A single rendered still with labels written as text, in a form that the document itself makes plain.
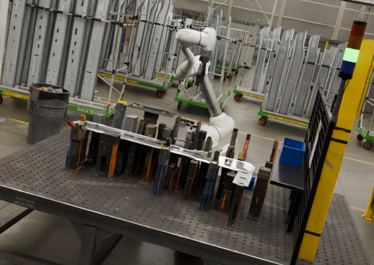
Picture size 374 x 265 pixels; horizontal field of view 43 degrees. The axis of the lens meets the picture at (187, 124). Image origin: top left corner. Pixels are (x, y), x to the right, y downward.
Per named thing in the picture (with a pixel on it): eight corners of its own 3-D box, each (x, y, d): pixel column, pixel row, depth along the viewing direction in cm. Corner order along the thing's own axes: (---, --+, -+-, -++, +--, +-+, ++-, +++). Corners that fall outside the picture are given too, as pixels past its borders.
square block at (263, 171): (246, 218, 319) (258, 168, 311) (247, 214, 326) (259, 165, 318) (257, 221, 317) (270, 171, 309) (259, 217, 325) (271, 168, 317)
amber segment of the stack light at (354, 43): (346, 47, 238) (350, 35, 237) (345, 47, 245) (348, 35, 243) (360, 50, 237) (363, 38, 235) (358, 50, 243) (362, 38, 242)
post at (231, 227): (224, 228, 296) (234, 186, 289) (226, 222, 306) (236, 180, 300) (234, 231, 294) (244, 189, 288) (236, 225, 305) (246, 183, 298)
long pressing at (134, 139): (67, 125, 344) (67, 123, 344) (81, 120, 366) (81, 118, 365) (252, 175, 318) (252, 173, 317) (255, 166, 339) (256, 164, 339)
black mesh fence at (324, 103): (251, 369, 280) (319, 119, 246) (272, 236, 469) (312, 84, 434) (274, 377, 278) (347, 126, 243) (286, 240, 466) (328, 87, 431)
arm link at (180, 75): (176, 64, 386) (189, 57, 392) (170, 73, 402) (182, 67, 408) (185, 77, 385) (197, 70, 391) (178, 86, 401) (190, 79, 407)
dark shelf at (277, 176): (269, 183, 303) (270, 180, 302) (276, 152, 389) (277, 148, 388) (303, 193, 299) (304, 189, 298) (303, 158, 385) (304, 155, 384)
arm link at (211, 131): (200, 153, 417) (187, 132, 416) (215, 143, 425) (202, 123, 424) (208, 151, 403) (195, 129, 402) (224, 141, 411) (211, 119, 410)
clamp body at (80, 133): (60, 170, 336) (68, 121, 328) (70, 165, 350) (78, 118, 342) (74, 174, 334) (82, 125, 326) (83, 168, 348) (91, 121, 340)
